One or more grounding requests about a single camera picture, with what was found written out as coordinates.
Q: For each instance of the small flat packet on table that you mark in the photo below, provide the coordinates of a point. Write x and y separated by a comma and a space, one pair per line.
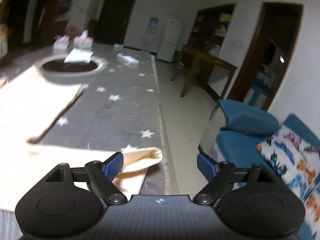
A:
118, 47

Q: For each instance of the cream garment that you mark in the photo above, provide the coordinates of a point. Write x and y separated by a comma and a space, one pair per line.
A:
30, 104

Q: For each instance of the white remote control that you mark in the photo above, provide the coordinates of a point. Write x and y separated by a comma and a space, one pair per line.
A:
127, 59

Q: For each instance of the loose white tissue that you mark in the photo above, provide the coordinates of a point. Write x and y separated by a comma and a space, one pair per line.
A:
79, 55

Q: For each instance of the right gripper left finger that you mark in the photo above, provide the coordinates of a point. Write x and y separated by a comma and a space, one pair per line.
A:
101, 176

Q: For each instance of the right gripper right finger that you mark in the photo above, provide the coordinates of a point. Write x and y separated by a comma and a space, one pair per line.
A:
219, 177

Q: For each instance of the dark entrance door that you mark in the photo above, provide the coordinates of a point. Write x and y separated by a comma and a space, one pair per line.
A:
113, 21

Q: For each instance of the water dispenser with blue bottle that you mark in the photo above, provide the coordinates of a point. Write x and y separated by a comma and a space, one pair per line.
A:
149, 38

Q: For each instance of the butterfly print cushion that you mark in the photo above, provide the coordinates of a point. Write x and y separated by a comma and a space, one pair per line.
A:
296, 161

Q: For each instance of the white paper bag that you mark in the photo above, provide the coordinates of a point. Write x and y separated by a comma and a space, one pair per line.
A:
3, 40

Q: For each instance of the blue covered sofa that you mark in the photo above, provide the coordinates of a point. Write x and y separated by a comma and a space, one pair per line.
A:
234, 131

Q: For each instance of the white refrigerator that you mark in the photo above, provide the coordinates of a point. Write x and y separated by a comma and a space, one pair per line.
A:
170, 40

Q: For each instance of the pink tissue box with tissue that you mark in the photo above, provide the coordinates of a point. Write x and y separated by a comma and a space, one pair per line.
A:
83, 41

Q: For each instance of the round black induction cooktop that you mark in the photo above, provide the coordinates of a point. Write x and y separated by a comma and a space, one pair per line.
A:
56, 66

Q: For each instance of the dark wooden side table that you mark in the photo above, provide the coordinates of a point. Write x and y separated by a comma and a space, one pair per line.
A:
198, 66

